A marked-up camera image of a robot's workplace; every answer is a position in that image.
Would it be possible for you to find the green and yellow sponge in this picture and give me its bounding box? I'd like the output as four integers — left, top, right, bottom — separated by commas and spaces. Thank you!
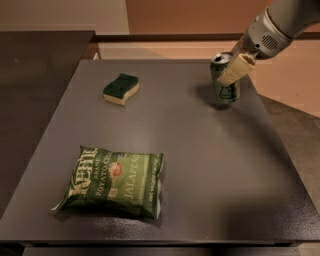
103, 73, 140, 106

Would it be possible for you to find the green soda can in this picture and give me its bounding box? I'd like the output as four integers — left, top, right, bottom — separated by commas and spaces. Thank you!
210, 52, 240, 104

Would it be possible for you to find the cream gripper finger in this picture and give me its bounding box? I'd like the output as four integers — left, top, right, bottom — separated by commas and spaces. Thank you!
217, 53, 256, 86

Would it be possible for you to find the green jalapeno chips bag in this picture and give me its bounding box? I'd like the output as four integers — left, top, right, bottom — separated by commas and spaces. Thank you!
53, 146, 164, 219

